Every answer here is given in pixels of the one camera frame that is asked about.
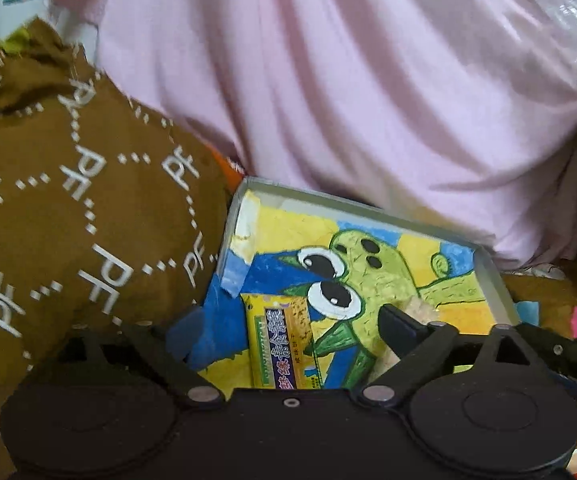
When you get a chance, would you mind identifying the grey tray with cartoon painting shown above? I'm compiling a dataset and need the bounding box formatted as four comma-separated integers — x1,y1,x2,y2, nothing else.
203,176,521,391

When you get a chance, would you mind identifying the brown printed cloth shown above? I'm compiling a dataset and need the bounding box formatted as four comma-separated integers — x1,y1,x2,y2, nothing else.
0,17,242,480

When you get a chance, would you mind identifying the beige snack bar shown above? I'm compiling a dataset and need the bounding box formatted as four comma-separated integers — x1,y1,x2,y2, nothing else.
371,297,441,378

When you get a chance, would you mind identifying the yellow snack packet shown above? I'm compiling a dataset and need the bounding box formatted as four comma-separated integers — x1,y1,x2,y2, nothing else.
241,292,326,391

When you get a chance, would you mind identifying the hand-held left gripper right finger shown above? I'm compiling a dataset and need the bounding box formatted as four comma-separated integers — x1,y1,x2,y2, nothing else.
351,304,544,408

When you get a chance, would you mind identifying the yellow-green cloth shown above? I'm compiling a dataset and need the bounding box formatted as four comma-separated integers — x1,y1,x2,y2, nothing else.
1,25,34,56

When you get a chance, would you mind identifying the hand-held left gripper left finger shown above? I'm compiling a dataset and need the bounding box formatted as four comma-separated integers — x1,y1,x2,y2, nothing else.
58,305,226,408

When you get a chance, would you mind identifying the pink cloth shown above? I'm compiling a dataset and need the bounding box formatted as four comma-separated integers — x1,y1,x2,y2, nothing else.
48,0,577,268

